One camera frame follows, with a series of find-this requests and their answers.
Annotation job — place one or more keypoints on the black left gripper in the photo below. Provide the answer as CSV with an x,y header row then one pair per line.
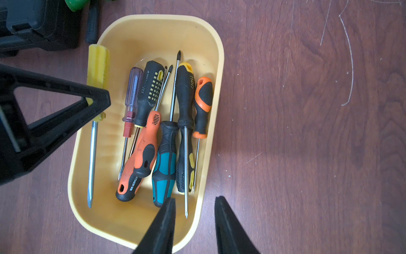
x,y
18,137

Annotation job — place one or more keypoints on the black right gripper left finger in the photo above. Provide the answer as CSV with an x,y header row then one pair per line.
x,y
160,235

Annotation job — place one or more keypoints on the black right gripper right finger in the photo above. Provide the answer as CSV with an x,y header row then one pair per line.
x,y
230,235

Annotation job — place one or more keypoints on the yellow transparent handle screwdriver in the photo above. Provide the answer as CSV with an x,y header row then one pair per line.
x,y
98,66

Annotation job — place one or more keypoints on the dark red handle screwdriver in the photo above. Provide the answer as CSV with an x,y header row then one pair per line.
x,y
135,78

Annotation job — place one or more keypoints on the orange black large screwdriver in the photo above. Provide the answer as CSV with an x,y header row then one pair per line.
x,y
128,183

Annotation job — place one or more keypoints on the black yellow-dotted screwdriver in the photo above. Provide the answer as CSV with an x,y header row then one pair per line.
x,y
149,92

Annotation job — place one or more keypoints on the green black large screwdriver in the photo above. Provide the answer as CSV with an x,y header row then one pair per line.
x,y
164,173

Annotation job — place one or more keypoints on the black yellow-capped screwdriver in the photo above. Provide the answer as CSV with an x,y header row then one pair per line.
x,y
185,91

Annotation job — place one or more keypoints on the orange black stubby screwdriver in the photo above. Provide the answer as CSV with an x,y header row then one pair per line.
x,y
203,103

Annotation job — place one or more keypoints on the yellow black phillips screwdriver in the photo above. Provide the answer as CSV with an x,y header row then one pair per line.
x,y
185,151

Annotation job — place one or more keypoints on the small orange screwdriver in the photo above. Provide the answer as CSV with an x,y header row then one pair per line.
x,y
146,146

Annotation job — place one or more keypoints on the yellow plastic storage box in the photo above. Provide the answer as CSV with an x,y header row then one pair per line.
x,y
132,41

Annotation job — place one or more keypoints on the black plastic tool case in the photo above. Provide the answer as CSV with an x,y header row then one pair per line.
x,y
48,25

